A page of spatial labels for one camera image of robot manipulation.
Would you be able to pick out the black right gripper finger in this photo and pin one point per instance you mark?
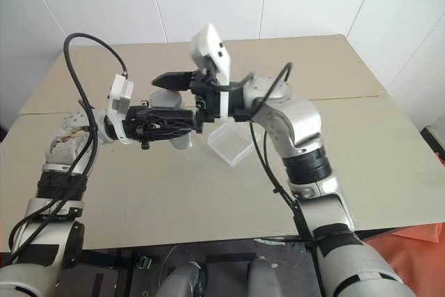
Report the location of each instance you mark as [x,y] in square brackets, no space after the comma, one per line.
[175,77]
[174,86]

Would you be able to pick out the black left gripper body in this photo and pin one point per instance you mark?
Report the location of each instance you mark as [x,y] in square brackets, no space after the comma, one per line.
[139,124]

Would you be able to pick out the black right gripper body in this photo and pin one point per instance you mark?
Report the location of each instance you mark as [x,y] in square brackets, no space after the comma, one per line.
[206,93]

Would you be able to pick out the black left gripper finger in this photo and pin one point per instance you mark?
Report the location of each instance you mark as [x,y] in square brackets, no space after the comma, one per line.
[177,128]
[175,115]

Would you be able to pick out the white jar lid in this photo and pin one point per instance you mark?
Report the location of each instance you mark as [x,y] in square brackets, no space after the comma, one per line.
[165,98]

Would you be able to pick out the translucent white plastic jar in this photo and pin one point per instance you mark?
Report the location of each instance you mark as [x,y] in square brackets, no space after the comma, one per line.
[181,142]

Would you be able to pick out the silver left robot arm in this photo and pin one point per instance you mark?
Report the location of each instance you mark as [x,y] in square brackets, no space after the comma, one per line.
[62,158]

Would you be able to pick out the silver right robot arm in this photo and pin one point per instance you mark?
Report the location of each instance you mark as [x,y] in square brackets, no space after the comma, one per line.
[299,119]

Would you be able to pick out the clear plastic box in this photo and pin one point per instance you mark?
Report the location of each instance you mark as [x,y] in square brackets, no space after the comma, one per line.
[229,144]

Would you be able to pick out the black base platform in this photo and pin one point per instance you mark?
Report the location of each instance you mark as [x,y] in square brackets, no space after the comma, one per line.
[226,269]

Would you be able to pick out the grey rounded shape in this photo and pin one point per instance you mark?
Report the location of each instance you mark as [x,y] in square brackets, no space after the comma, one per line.
[184,281]

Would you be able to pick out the orange cloth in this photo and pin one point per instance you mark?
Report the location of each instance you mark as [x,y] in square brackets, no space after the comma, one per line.
[410,241]

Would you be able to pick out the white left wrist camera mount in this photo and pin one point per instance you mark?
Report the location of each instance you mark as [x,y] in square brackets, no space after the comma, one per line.
[120,97]

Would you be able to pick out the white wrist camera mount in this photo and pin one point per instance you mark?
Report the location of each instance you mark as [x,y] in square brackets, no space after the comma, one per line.
[120,97]
[212,46]

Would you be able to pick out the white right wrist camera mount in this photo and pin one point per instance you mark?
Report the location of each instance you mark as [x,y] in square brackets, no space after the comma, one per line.
[212,46]

